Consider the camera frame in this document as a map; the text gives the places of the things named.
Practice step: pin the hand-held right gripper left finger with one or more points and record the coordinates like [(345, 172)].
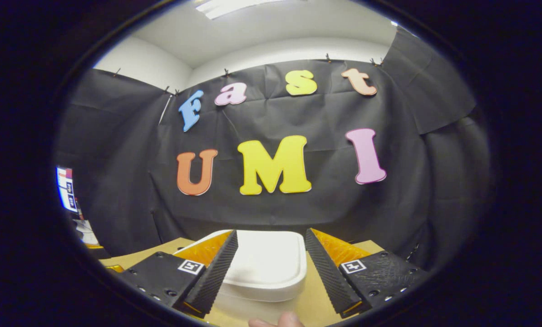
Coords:
[(219, 272)]

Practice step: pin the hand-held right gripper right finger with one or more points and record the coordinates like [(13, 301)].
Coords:
[(325, 272)]

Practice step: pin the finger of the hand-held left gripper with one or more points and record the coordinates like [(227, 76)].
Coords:
[(114, 268), (94, 246)]

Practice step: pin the white desktop garbage bin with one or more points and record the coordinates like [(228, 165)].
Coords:
[(266, 263)]

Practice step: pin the computer monitor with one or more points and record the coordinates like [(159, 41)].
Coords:
[(66, 188)]

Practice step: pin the black backdrop cloth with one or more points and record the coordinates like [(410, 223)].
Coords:
[(275, 118)]

